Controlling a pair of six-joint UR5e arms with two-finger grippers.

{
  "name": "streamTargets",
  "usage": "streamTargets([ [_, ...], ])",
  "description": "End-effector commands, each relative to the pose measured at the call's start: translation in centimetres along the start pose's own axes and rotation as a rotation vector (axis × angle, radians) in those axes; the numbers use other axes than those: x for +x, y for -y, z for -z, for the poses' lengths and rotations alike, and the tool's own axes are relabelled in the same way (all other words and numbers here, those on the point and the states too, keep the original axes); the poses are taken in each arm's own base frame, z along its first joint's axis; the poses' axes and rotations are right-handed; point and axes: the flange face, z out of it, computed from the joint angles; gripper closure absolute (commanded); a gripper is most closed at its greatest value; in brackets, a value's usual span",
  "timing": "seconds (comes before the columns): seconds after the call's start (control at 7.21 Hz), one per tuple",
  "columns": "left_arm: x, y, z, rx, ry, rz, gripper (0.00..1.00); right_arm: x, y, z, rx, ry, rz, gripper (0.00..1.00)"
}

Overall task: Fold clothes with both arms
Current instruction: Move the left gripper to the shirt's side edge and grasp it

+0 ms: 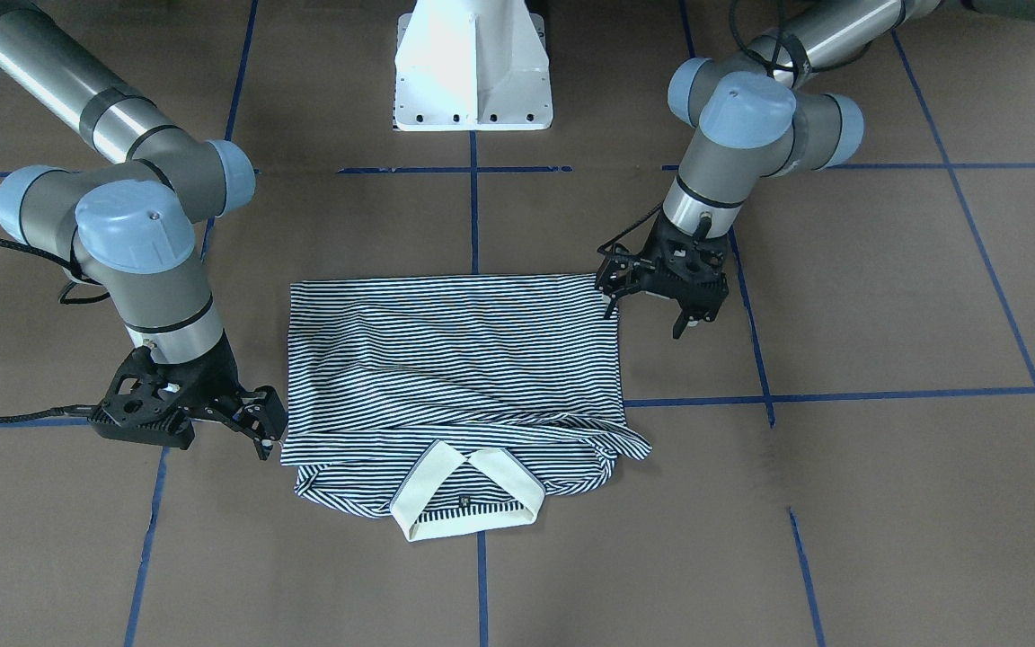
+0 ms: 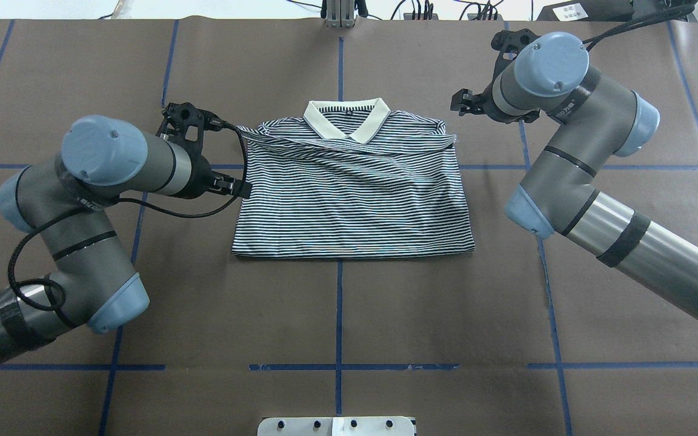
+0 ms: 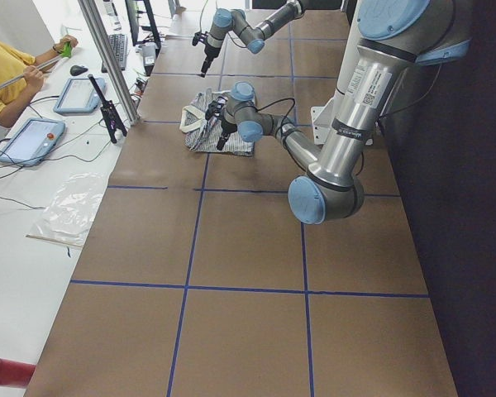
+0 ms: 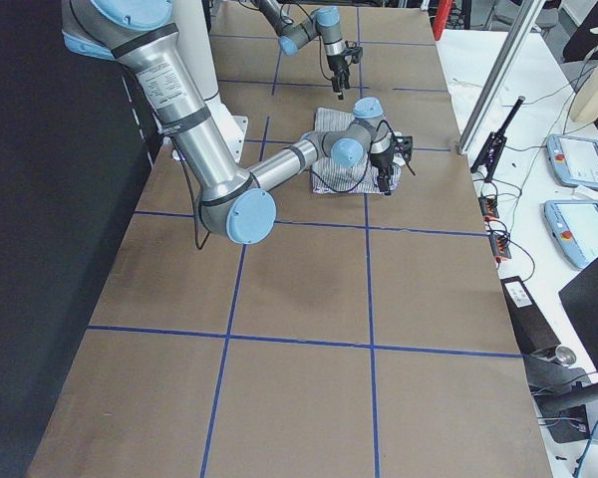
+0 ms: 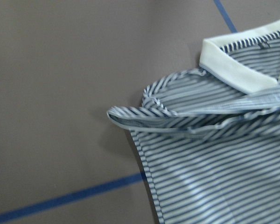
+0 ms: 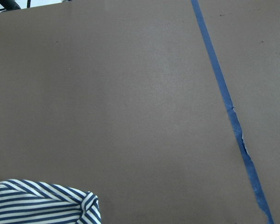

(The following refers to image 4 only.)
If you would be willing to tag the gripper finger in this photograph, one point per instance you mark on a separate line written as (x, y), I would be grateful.
(388, 182)
(344, 82)
(337, 86)
(382, 180)

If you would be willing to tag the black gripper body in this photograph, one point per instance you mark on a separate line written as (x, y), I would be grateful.
(336, 65)
(383, 161)

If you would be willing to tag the navy white striped polo shirt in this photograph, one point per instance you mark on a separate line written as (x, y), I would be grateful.
(328, 177)

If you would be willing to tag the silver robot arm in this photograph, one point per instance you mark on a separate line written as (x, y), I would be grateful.
(165, 46)
(322, 24)

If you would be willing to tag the orange black usb hub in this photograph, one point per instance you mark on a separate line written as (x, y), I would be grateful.
(488, 207)

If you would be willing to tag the upper teach pendant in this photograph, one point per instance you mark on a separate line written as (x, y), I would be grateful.
(574, 160)

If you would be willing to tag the teach pendant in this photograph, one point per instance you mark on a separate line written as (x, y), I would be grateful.
(574, 160)
(574, 225)

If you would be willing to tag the lower teach pendant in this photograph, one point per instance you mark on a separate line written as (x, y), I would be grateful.
(574, 225)

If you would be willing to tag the black box with label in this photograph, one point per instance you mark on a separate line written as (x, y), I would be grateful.
(531, 329)

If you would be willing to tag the black camera stand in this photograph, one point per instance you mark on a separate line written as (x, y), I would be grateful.
(492, 149)

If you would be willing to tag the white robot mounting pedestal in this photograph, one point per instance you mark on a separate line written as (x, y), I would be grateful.
(194, 48)

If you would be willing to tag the aluminium frame post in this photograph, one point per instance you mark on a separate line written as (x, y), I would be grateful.
(520, 29)

